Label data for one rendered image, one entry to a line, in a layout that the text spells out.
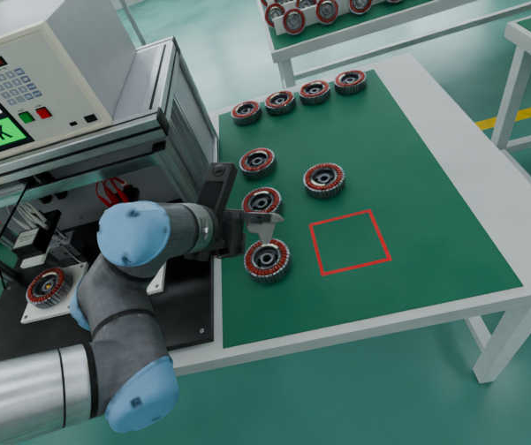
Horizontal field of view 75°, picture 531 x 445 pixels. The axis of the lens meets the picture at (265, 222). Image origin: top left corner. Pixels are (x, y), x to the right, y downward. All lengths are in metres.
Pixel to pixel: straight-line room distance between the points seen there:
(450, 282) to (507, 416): 0.79
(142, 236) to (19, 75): 0.50
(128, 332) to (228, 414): 1.17
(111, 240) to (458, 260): 0.67
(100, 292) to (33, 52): 0.48
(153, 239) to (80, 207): 0.79
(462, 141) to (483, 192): 0.19
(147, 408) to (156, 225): 0.19
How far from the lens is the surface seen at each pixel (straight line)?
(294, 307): 0.79
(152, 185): 1.08
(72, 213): 1.23
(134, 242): 0.41
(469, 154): 1.07
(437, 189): 0.97
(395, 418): 1.47
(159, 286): 0.91
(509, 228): 0.92
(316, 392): 1.50
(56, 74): 0.81
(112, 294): 0.47
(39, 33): 0.78
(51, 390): 0.40
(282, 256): 0.82
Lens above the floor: 1.44
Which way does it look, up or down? 47 degrees down
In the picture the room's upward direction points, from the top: 22 degrees counter-clockwise
